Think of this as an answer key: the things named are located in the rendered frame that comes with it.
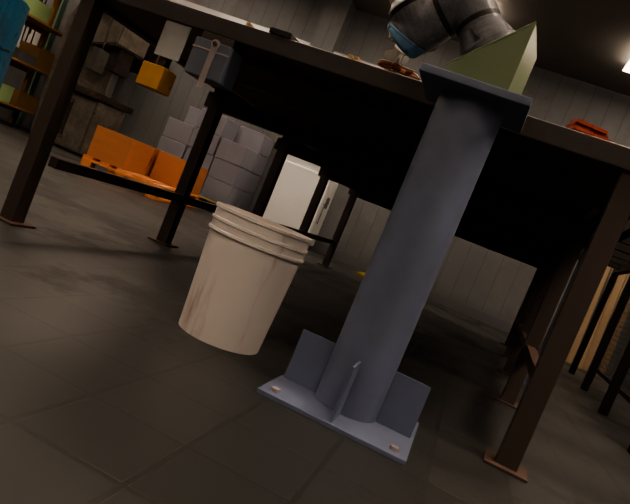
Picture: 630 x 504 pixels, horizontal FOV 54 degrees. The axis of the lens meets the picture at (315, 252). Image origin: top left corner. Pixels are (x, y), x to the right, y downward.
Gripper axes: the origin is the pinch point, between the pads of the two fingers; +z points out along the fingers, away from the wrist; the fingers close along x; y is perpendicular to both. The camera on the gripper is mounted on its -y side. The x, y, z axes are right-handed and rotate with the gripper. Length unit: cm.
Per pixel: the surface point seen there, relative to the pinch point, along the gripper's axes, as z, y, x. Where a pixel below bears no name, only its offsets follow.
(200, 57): 22, 61, -4
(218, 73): 25, 54, 0
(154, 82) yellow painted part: 35, 72, -10
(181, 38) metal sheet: 18, 69, -12
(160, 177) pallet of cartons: 80, 91, -443
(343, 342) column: 82, -2, 57
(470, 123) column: 21, -8, 62
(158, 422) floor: 99, 36, 97
